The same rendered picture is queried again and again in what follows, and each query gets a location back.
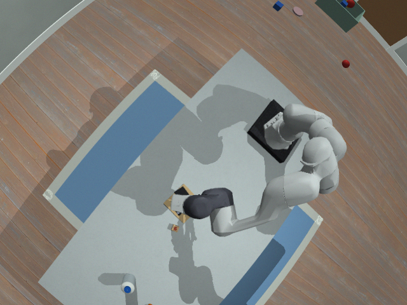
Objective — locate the beige toy block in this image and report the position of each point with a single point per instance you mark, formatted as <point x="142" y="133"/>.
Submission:
<point x="175" y="228"/>

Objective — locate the tan flat mat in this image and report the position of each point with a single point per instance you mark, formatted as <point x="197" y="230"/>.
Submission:
<point x="183" y="218"/>

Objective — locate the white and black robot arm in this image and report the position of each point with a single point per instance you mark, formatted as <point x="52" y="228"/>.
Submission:
<point x="319" y="174"/>

